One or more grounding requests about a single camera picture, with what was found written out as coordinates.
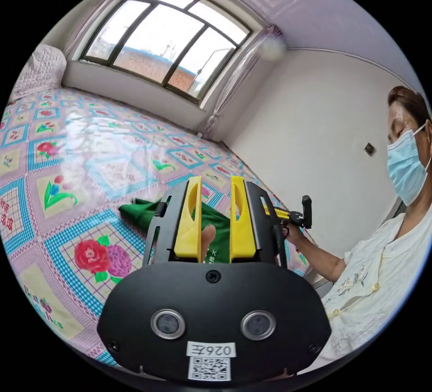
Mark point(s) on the sheer pink curtain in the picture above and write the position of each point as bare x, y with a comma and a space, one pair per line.
236, 78
98, 14

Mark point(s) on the person's body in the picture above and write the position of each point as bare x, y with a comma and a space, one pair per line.
371, 280

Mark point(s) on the white quilted folded blanket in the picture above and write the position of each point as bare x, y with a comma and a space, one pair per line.
40, 68

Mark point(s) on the person's right forearm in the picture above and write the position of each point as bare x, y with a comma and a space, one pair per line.
320, 258

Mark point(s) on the window with dark frame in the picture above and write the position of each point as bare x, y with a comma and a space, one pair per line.
162, 44

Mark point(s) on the bed with floral printed sheet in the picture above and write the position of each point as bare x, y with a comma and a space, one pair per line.
67, 162

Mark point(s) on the person's left hand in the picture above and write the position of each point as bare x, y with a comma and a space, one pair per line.
208, 241

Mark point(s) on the green t-shirt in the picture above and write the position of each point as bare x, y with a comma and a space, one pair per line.
222, 231

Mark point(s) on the person's right hand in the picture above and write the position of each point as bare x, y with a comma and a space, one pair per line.
295, 235

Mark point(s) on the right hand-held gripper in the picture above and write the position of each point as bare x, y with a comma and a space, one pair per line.
295, 219

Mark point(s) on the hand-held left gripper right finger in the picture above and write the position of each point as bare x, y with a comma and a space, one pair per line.
241, 236

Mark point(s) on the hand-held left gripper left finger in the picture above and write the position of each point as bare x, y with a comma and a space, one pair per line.
189, 230

